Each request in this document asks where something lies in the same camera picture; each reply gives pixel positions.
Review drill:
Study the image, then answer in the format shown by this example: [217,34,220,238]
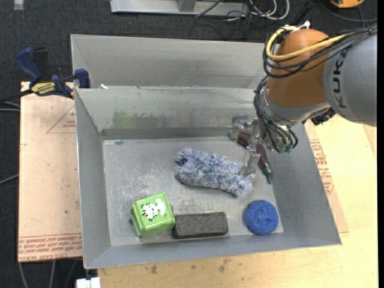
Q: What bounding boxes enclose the grey metal bin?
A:
[70,34,343,270]

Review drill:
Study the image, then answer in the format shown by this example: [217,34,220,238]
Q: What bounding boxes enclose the blue round sponge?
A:
[243,199,280,236]

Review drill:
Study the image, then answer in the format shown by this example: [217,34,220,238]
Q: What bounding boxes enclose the blue and white fluffy cloth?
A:
[173,147,254,199]

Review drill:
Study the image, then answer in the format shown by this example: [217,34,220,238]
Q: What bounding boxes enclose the green cube with sheep print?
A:
[130,191,176,238]

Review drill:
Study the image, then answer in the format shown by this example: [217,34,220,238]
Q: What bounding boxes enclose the dark grey flat block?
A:
[171,211,230,239]

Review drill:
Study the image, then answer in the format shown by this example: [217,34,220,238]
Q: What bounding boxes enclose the brown cardboard board, red print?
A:
[17,81,350,263]

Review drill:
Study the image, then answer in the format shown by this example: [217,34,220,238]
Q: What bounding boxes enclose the purple toy eggplant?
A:
[238,130,273,185]

